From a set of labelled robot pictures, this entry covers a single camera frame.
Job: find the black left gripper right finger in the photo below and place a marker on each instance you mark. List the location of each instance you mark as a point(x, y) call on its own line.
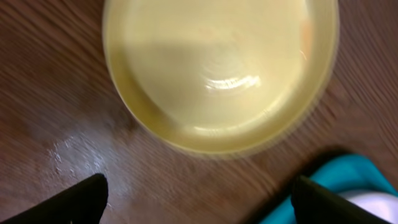
point(314, 204)

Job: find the white plate with thin smear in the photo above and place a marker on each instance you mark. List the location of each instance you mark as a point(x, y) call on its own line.
point(380, 204)

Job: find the blue plastic tray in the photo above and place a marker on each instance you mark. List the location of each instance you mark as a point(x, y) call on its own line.
point(341, 174)

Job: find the yellow plate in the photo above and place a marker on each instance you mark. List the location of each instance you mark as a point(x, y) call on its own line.
point(220, 78)

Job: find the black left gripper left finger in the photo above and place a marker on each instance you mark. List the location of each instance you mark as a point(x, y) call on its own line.
point(84, 202)

